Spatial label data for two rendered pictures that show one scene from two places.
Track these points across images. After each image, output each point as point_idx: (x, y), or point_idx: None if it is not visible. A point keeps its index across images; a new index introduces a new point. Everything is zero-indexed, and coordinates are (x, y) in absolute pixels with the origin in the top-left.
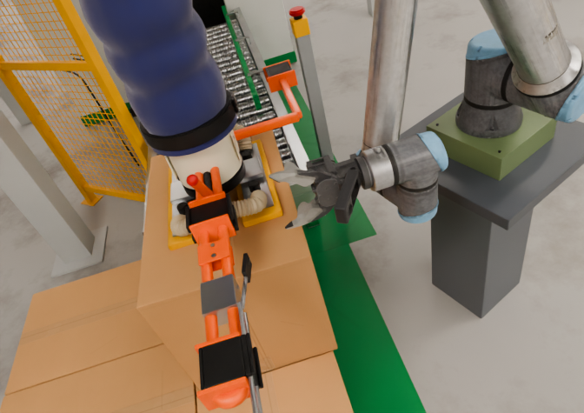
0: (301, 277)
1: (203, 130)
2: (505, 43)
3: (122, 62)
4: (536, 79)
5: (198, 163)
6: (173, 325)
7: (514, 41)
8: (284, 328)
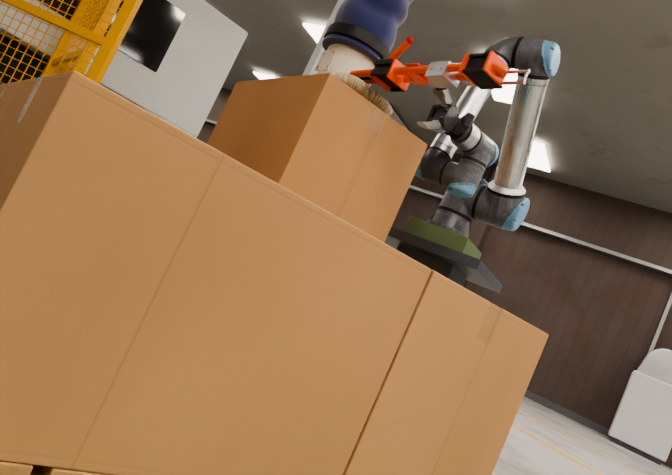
0: (412, 157)
1: (385, 48)
2: (509, 144)
3: None
4: (509, 183)
5: (360, 66)
6: (328, 113)
7: (516, 142)
8: (370, 198)
